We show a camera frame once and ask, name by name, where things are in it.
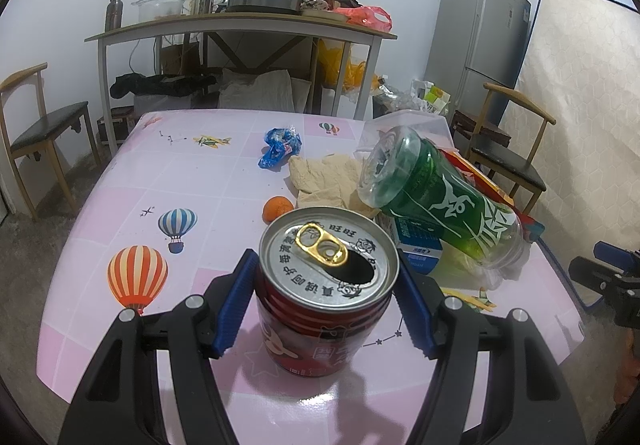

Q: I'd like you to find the beige mattress with blue edge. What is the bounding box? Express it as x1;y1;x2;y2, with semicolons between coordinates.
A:
500;0;640;256

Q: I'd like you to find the small orange tangerine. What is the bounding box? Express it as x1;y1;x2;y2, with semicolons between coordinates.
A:
263;196;295;226

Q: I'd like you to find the beige cloth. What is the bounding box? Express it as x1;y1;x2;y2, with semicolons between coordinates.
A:
287;154;381;220

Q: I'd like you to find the dark thermos bottle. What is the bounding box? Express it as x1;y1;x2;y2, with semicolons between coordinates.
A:
105;0;124;30

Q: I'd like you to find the small dark wooden stool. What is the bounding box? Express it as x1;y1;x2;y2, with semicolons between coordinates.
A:
96;106;137;146

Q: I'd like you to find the wooden chair with black seat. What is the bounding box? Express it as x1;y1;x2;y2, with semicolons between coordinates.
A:
462;82;557;216
0;62;101;220

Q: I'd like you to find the white-framed wooden desk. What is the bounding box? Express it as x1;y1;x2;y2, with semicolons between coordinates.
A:
84;12;398;156

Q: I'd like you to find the green plastic bottle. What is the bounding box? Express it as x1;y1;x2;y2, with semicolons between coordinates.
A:
356;126;531;272

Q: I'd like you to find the blue wrapper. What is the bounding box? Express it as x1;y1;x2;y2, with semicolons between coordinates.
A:
257;126;303;170

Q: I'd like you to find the brown cardboard box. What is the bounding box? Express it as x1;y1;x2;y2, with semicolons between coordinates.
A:
160;42;201;76

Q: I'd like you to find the red drink can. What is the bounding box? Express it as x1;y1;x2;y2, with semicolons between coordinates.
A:
256;207;399;378

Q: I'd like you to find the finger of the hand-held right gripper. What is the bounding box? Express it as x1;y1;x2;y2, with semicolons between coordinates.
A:
568;256;623;311
593;241;640;272

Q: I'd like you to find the grey refrigerator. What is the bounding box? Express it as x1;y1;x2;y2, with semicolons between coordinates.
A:
424;0;532;130

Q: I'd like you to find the clear plastic container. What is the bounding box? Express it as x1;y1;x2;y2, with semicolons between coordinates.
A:
131;0;188;23

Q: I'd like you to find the white sack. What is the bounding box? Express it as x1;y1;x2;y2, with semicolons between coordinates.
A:
217;69;311;114

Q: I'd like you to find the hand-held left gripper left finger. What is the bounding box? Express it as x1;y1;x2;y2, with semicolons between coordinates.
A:
57;249;261;445

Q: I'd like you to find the person's right forearm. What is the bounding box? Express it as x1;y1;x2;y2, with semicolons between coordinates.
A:
611;325;640;436

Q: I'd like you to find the blue and white carton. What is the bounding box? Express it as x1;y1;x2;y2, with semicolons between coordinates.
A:
375;212;443;275

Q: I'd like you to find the white storage box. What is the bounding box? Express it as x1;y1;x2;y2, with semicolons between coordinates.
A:
319;86;358;118

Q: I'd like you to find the yellow plastic bag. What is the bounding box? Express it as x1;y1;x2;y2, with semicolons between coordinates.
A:
317;39;381;93

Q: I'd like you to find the green and white carton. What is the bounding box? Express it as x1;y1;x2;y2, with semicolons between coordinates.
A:
424;84;450;116

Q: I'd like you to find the red plastic bag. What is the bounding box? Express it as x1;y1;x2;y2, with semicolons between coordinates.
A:
334;5;392;32

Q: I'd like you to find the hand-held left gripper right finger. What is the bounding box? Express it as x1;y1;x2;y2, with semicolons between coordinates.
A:
394;249;586;445

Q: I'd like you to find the black cloth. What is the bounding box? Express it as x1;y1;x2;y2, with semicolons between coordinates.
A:
110;72;218;100

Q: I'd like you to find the pile of clear plastic bags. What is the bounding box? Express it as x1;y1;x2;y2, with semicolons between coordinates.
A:
372;75;451;118

